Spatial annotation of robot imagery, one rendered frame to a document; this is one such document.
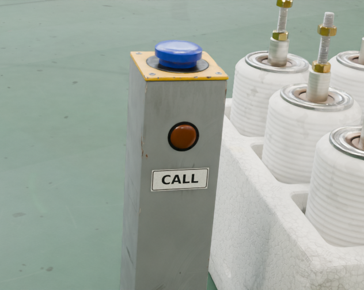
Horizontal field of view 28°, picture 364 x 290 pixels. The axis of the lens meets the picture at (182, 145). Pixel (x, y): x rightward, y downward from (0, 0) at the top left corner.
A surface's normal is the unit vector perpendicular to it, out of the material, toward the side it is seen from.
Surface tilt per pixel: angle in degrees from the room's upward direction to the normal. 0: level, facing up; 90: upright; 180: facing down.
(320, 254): 0
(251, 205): 90
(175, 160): 90
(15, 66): 0
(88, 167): 0
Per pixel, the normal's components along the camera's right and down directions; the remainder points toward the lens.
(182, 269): 0.24, 0.41
